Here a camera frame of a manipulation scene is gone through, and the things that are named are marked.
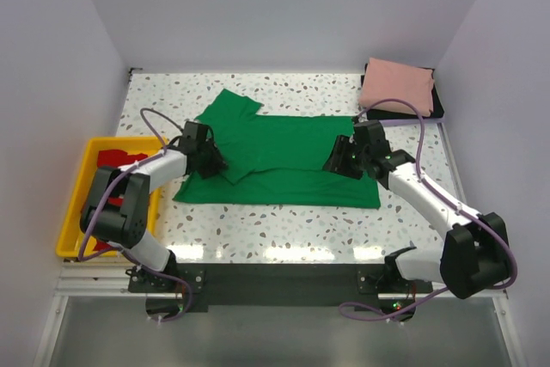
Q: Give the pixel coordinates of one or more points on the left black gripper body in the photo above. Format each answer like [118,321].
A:
[204,149]

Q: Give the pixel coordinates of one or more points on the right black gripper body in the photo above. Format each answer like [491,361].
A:
[364,156]

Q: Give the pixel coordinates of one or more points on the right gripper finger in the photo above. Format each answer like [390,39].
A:
[338,161]
[353,168]

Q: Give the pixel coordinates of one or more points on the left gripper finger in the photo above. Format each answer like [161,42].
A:
[209,168]
[216,158]

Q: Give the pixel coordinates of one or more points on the green t-shirt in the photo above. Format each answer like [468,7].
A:
[274,160]

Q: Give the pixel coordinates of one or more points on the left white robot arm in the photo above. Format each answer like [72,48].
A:
[117,206]

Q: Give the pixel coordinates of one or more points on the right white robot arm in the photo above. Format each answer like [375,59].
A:
[475,255]

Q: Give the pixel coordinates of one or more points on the folded lavender t-shirt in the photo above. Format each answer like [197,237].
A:
[403,122]

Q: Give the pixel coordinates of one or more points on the folded black t-shirt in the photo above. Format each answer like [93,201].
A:
[438,111]

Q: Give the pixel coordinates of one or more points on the folded pink t-shirt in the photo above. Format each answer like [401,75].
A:
[389,80]

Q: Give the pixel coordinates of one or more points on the red t-shirt in bin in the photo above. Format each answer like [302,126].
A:
[115,158]

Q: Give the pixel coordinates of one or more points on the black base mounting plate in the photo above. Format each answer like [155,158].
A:
[270,285]

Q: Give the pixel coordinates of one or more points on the yellow plastic bin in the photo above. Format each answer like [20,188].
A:
[70,237]

